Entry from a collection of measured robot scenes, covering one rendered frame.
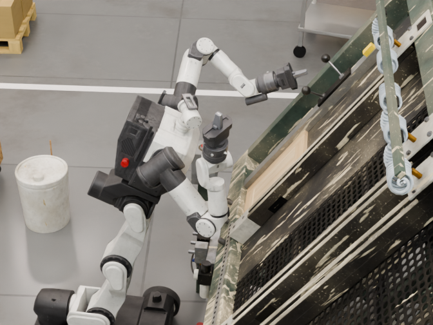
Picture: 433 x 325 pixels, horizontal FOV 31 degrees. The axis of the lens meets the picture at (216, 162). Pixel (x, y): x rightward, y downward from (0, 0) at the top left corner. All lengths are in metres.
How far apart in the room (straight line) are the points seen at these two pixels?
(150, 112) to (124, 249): 0.68
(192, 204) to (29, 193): 1.79
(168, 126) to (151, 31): 3.96
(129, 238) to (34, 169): 1.36
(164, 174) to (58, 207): 1.81
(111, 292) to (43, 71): 3.13
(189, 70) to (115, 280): 0.98
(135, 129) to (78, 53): 3.68
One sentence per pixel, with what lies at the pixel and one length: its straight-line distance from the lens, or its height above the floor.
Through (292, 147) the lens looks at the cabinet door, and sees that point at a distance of 3.27.
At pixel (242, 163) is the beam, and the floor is 0.88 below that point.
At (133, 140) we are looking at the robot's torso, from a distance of 2.98.
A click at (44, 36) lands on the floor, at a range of 6.93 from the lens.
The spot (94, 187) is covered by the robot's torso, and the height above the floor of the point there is 1.05.
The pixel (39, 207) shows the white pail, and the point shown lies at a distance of 4.54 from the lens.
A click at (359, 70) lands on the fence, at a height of 1.53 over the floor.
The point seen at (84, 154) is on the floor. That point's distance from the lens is 5.30.
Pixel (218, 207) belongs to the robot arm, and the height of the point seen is 1.23.
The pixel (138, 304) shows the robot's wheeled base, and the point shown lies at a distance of 3.94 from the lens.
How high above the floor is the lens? 2.96
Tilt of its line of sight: 35 degrees down
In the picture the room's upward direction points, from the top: 2 degrees clockwise
